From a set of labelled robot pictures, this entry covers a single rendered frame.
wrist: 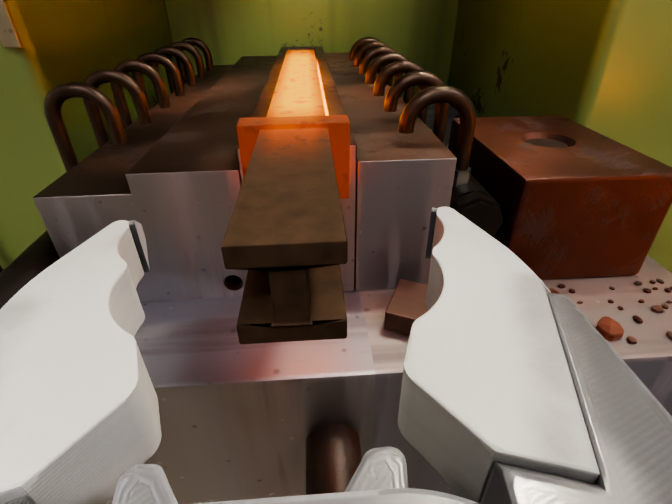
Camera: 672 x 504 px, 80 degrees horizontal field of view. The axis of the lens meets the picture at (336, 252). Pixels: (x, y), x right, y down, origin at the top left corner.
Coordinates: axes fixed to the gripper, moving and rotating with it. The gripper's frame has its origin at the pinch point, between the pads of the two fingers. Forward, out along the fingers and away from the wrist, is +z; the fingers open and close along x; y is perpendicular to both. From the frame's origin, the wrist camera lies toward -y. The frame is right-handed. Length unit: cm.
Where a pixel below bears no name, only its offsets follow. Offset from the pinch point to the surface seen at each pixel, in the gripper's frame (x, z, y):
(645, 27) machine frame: 25.6, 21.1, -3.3
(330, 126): 1.6, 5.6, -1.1
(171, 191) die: -5.9, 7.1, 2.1
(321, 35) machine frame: 3, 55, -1
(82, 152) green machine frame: -18.3, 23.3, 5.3
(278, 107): -0.8, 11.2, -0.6
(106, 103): -10.3, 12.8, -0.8
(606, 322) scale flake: 15.0, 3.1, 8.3
